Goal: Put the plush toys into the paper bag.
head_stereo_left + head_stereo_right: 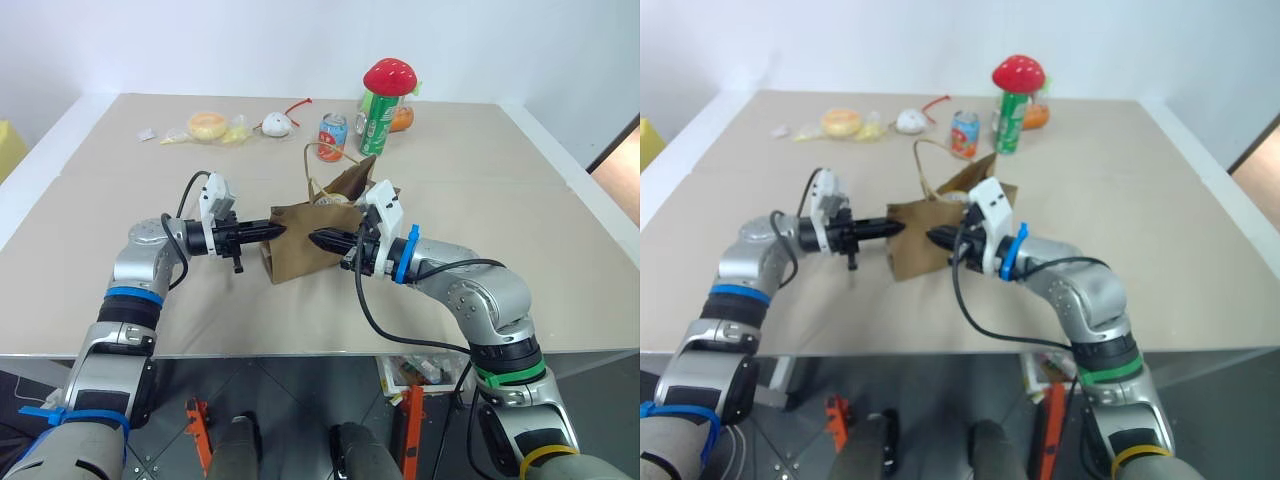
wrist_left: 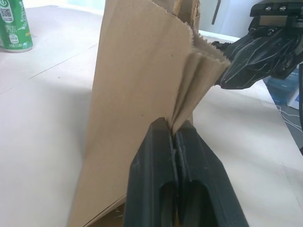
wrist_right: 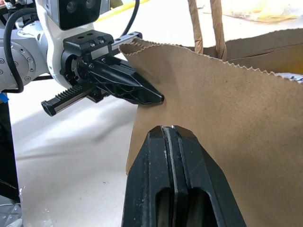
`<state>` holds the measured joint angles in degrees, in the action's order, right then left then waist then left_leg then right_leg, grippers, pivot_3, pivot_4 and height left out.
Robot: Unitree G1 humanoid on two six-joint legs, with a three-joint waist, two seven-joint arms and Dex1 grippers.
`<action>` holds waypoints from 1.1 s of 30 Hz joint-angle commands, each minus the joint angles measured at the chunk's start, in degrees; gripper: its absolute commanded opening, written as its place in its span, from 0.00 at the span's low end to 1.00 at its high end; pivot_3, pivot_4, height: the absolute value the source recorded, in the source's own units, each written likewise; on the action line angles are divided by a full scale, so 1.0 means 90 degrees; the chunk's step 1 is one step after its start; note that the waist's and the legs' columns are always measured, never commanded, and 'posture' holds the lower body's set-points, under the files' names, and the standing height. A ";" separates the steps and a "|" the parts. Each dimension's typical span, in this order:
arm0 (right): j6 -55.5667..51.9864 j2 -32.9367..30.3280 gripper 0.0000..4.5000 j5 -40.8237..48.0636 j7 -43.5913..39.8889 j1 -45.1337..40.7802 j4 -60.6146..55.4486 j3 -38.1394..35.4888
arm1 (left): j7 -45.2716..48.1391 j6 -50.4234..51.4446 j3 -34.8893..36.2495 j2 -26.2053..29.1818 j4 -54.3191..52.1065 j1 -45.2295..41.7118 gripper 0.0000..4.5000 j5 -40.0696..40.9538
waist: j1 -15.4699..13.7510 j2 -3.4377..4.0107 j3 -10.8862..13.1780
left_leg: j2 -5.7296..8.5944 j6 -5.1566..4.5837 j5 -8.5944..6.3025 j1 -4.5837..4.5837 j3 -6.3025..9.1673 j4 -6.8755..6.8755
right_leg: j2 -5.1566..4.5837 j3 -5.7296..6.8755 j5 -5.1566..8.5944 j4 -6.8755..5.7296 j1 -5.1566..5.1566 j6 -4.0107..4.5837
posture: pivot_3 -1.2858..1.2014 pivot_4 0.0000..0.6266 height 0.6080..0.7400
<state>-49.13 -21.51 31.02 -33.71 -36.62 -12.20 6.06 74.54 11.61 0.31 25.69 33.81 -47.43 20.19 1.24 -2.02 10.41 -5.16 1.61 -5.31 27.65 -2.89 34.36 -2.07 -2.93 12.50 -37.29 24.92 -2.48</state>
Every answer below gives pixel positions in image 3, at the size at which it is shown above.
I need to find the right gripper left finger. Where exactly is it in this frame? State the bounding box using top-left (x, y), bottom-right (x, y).
top-left (121, 125), bottom-right (177, 227)

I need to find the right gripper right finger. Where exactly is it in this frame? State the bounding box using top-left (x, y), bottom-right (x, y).
top-left (168, 125), bottom-right (247, 227)

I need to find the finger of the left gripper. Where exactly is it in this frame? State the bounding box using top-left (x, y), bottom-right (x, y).
top-left (81, 61), bottom-right (165, 106)

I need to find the brown paper bag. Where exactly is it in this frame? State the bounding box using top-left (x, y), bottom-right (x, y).
top-left (118, 0), bottom-right (303, 227)

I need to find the light table cover sheet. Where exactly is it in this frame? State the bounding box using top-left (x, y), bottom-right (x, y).
top-left (7, 0), bottom-right (303, 227)

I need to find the yellow food in clear plastic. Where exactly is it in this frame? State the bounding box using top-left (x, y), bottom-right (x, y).
top-left (222, 0), bottom-right (303, 23)

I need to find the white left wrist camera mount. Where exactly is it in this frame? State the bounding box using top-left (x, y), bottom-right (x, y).
top-left (35, 0), bottom-right (101, 88)

